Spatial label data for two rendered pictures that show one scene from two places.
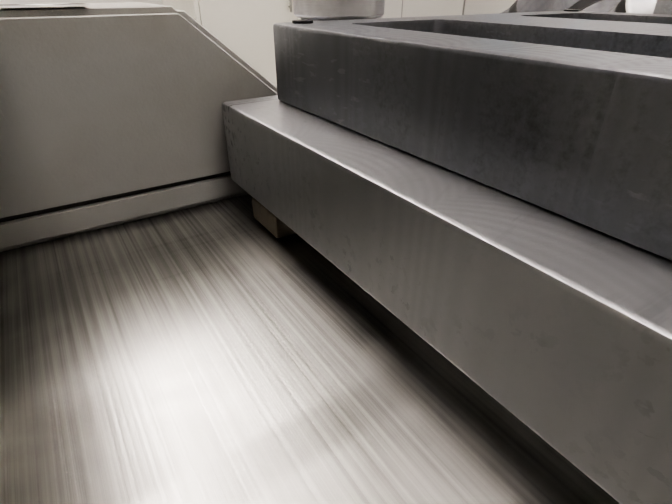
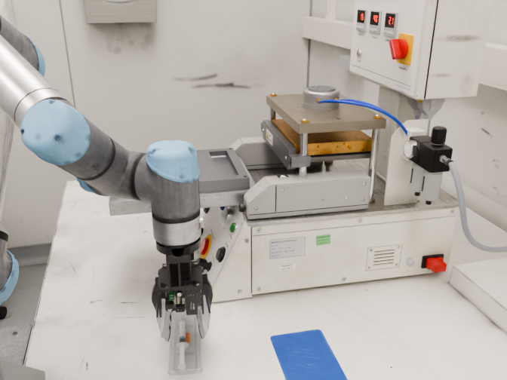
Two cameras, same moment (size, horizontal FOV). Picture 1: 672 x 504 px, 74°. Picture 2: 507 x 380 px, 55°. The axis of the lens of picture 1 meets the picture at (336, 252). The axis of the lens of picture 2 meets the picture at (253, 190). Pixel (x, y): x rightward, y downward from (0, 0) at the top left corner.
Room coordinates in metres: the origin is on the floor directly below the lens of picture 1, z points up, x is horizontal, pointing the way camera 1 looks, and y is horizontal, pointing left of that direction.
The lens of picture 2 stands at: (1.02, 0.36, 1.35)
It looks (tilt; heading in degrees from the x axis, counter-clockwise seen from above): 23 degrees down; 201
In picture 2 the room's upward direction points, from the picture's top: straight up
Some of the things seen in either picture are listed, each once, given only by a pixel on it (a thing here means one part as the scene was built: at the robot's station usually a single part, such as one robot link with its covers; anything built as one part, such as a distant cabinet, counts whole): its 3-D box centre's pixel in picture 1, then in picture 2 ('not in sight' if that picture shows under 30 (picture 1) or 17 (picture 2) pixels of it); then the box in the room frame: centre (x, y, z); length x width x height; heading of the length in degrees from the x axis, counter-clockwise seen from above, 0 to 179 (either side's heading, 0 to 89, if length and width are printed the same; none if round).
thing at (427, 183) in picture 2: not in sight; (423, 162); (0.10, 0.34, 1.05); 0.15 x 0.05 x 0.15; 33
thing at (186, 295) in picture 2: not in sight; (180, 272); (0.42, 0.00, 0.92); 0.09 x 0.08 x 0.12; 29
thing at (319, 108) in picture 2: not in sight; (336, 118); (-0.02, 0.15, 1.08); 0.31 x 0.24 x 0.13; 33
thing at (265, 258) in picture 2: not in sight; (313, 222); (0.00, 0.12, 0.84); 0.53 x 0.37 x 0.17; 123
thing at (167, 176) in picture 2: not in sight; (172, 179); (0.42, -0.01, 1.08); 0.09 x 0.08 x 0.11; 91
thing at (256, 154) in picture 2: not in sight; (273, 151); (-0.09, -0.02, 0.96); 0.25 x 0.05 x 0.07; 123
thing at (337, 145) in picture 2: not in sight; (320, 126); (-0.01, 0.12, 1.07); 0.22 x 0.17 x 0.10; 33
